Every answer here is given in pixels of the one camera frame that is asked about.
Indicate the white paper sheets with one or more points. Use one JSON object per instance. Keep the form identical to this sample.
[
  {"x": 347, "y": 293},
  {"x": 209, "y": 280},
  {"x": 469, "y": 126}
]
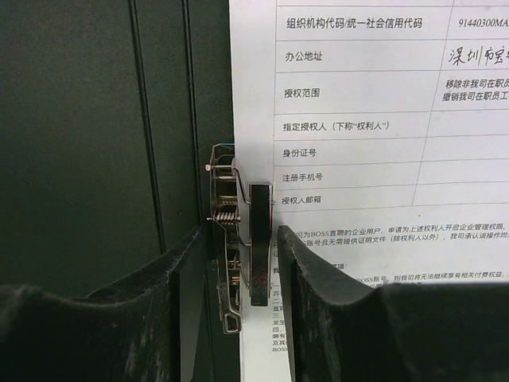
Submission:
[{"x": 383, "y": 128}]

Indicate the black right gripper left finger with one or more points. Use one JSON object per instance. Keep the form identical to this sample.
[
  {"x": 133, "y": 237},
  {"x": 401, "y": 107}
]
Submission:
[{"x": 144, "y": 327}]

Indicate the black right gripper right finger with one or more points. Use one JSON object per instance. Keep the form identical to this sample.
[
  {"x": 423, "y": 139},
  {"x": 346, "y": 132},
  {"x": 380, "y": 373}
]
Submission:
[{"x": 338, "y": 329}]

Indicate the metal folder clip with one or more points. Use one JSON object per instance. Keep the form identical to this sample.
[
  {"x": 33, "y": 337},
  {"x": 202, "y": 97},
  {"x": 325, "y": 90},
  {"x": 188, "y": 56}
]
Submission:
[{"x": 241, "y": 216}]

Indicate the white folder black inside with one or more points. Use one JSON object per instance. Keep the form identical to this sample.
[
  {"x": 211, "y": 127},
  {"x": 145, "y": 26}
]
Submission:
[{"x": 109, "y": 110}]

